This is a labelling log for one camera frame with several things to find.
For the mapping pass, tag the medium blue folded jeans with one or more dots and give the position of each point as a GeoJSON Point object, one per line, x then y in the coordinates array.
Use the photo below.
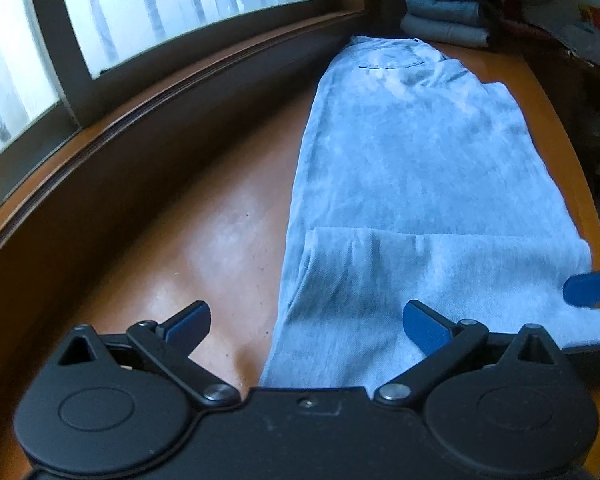
{"type": "Point", "coordinates": [442, 10]}

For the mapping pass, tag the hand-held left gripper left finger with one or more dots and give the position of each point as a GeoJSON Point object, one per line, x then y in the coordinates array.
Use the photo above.
{"type": "Point", "coordinates": [190, 327]}

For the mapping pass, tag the light blue jeans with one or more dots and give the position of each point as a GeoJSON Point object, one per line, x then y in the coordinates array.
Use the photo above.
{"type": "Point", "coordinates": [405, 160]}

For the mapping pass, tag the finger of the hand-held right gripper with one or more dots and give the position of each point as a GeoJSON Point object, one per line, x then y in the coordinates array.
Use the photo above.
{"type": "Point", "coordinates": [590, 287]}
{"type": "Point", "coordinates": [595, 346]}

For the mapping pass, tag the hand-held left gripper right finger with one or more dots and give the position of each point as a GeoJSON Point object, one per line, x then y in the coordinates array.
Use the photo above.
{"type": "Point", "coordinates": [425, 327]}

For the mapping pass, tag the wooden window sill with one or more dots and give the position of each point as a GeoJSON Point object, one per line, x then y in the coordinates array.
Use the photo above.
{"type": "Point", "coordinates": [155, 105]}

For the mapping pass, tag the printed white cloth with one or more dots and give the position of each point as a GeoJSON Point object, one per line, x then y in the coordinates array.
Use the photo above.
{"type": "Point", "coordinates": [592, 30]}

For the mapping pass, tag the grey framed window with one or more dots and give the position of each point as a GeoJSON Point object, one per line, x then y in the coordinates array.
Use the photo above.
{"type": "Point", "coordinates": [180, 0]}

